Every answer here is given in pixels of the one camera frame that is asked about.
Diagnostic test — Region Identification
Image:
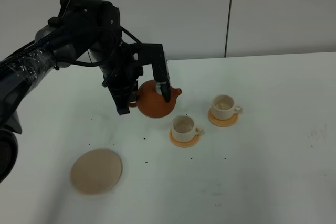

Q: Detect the beige round teapot saucer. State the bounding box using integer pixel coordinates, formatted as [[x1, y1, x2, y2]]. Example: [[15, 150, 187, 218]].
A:
[[70, 148, 123, 195]]

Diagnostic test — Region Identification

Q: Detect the near orange coaster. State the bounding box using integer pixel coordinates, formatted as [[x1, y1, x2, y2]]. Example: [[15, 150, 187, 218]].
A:
[[169, 128, 204, 148]]

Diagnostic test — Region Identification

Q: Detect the near white teacup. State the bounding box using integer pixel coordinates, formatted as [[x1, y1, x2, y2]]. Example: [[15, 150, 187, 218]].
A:
[[171, 115, 205, 143]]

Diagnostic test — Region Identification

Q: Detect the orange coaster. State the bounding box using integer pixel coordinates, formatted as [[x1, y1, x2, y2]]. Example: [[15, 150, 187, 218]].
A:
[[208, 109, 239, 127], [169, 128, 204, 148]]

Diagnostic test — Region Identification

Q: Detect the brown clay teapot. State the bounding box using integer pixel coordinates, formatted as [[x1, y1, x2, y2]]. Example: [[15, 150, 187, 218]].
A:
[[129, 80, 182, 118]]

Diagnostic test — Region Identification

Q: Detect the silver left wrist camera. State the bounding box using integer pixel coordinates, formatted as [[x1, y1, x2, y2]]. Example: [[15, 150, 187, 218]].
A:
[[154, 53, 170, 95]]

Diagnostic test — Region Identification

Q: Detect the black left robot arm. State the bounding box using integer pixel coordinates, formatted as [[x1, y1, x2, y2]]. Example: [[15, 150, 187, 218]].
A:
[[1, 0, 171, 179]]

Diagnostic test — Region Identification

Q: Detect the far orange coaster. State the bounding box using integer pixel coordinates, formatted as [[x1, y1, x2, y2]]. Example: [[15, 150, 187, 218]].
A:
[[208, 109, 239, 127]]

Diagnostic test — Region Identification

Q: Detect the white teacup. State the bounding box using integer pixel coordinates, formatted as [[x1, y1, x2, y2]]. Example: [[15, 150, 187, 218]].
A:
[[211, 94, 243, 120], [171, 115, 205, 143]]

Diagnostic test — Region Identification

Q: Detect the far white teacup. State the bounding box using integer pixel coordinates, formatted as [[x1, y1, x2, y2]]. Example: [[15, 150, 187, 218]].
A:
[[211, 94, 243, 120]]

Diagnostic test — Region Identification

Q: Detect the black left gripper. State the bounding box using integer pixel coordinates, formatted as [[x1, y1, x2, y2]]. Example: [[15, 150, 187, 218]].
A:
[[101, 43, 171, 115]]

